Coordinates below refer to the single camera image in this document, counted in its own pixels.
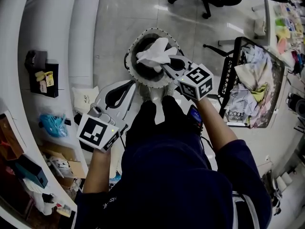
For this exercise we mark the round grey fabric basket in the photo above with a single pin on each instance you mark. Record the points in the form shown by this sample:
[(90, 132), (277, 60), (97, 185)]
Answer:
[(143, 42)]

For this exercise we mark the teal long box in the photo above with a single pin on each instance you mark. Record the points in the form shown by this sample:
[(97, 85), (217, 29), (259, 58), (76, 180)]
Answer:
[(31, 173)]

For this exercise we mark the blue plastic bag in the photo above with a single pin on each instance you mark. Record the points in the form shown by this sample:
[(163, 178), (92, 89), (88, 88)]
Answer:
[(53, 125)]

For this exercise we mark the person's left leg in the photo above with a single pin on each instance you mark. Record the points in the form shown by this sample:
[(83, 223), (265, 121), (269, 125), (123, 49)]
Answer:
[(143, 123)]

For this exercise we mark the person's grey right shoe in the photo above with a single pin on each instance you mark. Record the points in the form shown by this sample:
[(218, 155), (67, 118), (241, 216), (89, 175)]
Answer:
[(168, 89)]

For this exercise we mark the black flat box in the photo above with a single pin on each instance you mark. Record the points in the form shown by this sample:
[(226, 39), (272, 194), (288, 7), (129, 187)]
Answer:
[(44, 82)]

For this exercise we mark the person's leg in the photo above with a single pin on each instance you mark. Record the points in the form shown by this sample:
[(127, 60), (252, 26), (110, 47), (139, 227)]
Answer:
[(174, 113), (143, 123)]

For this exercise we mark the white curved shelf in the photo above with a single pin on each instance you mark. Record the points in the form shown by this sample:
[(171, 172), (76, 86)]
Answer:
[(14, 44)]

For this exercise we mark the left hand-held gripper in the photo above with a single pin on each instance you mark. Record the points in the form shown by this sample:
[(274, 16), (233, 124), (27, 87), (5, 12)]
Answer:
[(94, 132)]

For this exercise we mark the black device with blue screen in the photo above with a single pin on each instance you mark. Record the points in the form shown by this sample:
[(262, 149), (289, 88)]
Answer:
[(196, 116)]

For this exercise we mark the small beige box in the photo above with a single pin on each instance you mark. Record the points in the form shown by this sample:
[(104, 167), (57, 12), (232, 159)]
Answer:
[(259, 27)]

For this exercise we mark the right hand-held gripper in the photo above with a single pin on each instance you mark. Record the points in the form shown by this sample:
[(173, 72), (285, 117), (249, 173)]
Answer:
[(197, 80)]

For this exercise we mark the person's navy shirt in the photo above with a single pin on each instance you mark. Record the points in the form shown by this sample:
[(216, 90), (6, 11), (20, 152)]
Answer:
[(166, 187)]

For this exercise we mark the open cardboard box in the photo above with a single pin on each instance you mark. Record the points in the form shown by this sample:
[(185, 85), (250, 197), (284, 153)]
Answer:
[(71, 166)]

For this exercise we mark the person's grey shoe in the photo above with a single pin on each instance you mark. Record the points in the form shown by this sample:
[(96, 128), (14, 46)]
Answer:
[(145, 93), (168, 89)]

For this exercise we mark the pile of mixed clothes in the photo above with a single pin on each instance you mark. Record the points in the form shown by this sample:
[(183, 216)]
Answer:
[(252, 80)]

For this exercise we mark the brown wooden box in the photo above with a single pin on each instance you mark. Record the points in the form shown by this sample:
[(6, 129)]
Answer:
[(9, 137)]

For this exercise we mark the person's right forearm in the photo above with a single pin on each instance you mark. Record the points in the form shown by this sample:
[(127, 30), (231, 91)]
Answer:
[(214, 125)]

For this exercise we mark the person's left forearm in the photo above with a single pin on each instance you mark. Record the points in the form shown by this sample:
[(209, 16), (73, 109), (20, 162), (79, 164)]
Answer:
[(97, 170)]

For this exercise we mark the person's grey left shoe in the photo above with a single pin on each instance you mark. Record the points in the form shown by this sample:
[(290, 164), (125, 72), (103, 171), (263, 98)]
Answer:
[(145, 93)]

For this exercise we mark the black plastic crate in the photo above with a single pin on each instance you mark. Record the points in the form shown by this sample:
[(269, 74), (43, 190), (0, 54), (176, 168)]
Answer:
[(228, 70)]

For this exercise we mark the dark small bag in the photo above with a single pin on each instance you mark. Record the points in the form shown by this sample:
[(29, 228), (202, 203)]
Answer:
[(35, 58)]

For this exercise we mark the person's right leg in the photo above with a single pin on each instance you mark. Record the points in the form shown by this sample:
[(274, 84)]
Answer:
[(174, 113)]

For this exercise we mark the white desk with clutter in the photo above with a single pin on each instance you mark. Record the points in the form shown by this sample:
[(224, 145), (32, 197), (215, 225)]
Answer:
[(288, 23)]

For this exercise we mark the white clothes piece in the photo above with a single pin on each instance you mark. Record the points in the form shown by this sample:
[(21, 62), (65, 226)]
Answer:
[(155, 54)]

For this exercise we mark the white printed pillow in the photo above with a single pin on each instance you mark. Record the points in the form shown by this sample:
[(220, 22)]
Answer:
[(84, 99)]

